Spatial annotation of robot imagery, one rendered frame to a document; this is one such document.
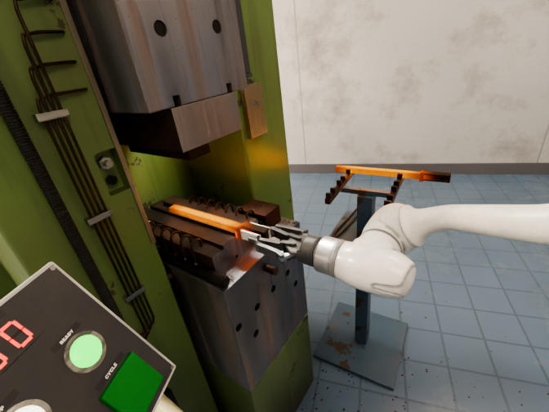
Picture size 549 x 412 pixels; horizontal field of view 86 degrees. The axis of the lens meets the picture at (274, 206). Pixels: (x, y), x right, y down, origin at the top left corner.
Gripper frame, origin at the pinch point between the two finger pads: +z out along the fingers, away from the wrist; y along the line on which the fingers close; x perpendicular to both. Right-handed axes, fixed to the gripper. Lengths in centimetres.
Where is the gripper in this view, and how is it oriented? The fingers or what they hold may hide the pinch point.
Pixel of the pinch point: (255, 233)
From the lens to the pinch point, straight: 83.1
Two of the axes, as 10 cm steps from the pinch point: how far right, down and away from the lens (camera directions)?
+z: -8.1, -1.9, 5.5
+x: -1.2, -8.8, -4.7
